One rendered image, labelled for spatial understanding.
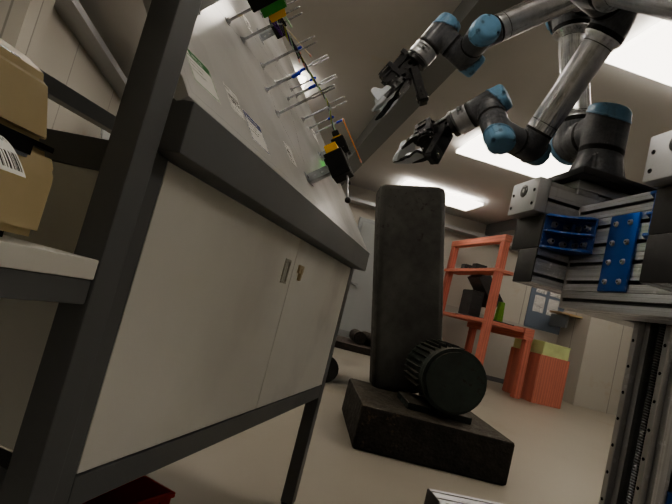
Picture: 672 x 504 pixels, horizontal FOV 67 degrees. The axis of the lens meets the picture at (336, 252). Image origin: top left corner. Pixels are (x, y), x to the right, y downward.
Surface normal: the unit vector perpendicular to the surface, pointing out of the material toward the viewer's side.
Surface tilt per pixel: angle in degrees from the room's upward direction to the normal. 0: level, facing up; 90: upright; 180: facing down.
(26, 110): 72
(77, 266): 90
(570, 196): 90
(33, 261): 90
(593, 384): 90
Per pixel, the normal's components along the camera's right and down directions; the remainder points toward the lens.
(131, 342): 0.94, 0.22
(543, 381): 0.22, -0.04
